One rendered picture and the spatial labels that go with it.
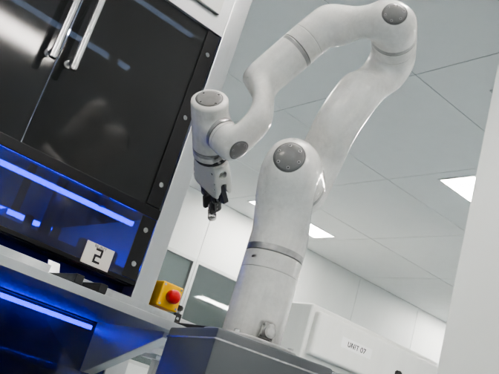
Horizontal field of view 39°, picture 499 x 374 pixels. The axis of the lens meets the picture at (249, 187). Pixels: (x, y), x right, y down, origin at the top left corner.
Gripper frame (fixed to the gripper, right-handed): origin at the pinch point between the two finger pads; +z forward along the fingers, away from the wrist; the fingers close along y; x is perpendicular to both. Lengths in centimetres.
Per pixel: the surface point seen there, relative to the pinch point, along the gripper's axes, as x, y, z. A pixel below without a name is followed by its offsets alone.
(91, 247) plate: 25.5, 19.4, 16.7
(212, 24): -40, 55, -12
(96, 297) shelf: 39.8, -15.6, -7.8
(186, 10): -32, 58, -18
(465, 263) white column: -115, -11, 91
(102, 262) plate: 24.4, 16.5, 20.8
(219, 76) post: -35, 45, 0
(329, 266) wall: -371, 286, 538
